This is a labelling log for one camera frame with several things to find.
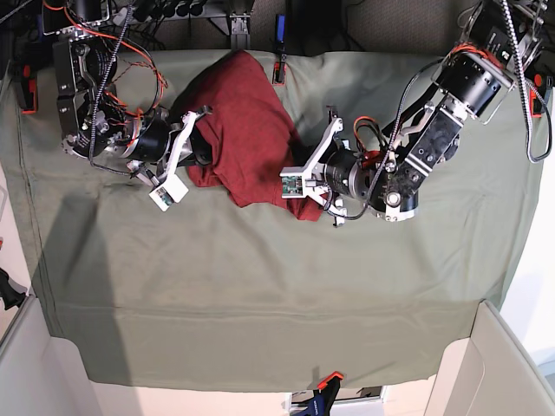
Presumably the red long-sleeve T-shirt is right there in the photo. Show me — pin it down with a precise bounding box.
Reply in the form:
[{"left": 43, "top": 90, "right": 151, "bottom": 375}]
[{"left": 170, "top": 51, "right": 323, "bottom": 222}]

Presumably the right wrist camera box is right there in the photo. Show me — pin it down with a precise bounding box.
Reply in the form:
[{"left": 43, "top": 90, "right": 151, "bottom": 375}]
[{"left": 149, "top": 174, "right": 189, "bottom": 212}]

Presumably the orange black clamp edge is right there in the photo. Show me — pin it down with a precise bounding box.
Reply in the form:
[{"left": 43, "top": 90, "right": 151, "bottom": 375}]
[
  {"left": 13, "top": 64, "right": 38, "bottom": 114},
  {"left": 529, "top": 73, "right": 554, "bottom": 118}
]

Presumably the white bin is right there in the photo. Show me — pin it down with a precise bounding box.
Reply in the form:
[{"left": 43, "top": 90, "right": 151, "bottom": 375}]
[
  {"left": 0, "top": 295, "right": 104, "bottom": 416},
  {"left": 424, "top": 301, "right": 554, "bottom": 416}
]

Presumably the blue black clamp top centre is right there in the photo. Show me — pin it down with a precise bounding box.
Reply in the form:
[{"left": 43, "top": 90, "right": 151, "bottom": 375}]
[{"left": 272, "top": 14, "right": 287, "bottom": 85}]

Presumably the green table cloth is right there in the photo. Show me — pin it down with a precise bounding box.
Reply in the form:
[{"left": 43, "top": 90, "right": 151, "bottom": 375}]
[{"left": 1, "top": 50, "right": 542, "bottom": 392}]

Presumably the grey metal table bracket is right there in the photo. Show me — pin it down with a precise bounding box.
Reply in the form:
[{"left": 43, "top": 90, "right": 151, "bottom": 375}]
[{"left": 229, "top": 14, "right": 251, "bottom": 50}]

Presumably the black clamp far left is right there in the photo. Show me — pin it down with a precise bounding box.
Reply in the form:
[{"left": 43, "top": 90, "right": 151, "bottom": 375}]
[{"left": 0, "top": 269, "right": 27, "bottom": 310}]

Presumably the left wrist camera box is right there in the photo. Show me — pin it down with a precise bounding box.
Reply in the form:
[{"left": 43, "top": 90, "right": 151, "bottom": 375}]
[{"left": 280, "top": 175, "right": 304, "bottom": 199}]

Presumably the orange black clamp right edge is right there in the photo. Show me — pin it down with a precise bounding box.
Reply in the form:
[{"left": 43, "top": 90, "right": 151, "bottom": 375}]
[{"left": 529, "top": 73, "right": 554, "bottom": 118}]

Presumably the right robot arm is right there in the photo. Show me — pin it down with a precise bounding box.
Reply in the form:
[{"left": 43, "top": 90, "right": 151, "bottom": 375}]
[{"left": 42, "top": 1, "right": 212, "bottom": 186}]

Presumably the white bin right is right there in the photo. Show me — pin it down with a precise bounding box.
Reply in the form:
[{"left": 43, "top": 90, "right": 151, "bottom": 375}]
[{"left": 424, "top": 301, "right": 554, "bottom": 416}]

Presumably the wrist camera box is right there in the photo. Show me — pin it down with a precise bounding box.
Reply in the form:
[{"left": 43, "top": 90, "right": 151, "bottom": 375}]
[
  {"left": 149, "top": 174, "right": 189, "bottom": 212},
  {"left": 280, "top": 175, "right": 304, "bottom": 199}
]

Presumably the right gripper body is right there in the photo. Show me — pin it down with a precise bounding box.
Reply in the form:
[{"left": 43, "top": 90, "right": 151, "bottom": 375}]
[{"left": 125, "top": 106, "right": 212, "bottom": 186}]

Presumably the blue black clamp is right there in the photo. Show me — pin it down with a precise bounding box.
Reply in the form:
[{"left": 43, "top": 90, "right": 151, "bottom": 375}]
[
  {"left": 293, "top": 371, "right": 344, "bottom": 416},
  {"left": 272, "top": 14, "right": 287, "bottom": 85}
]

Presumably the white bin left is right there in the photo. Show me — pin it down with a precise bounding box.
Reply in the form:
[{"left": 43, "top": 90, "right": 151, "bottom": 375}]
[{"left": 0, "top": 295, "right": 104, "bottom": 416}]

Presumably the blue black clamp bottom centre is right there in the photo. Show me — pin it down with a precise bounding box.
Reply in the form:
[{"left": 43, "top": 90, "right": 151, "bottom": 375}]
[{"left": 293, "top": 371, "right": 344, "bottom": 416}]

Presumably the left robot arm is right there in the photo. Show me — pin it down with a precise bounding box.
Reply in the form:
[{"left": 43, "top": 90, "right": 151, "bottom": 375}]
[{"left": 280, "top": 1, "right": 553, "bottom": 225}]

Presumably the orange black clamp left edge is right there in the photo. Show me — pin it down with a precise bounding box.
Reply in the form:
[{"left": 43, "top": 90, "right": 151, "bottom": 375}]
[{"left": 13, "top": 64, "right": 38, "bottom": 114}]

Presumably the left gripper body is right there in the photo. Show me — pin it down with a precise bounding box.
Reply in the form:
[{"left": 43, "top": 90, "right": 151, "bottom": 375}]
[{"left": 280, "top": 106, "right": 373, "bottom": 228}]

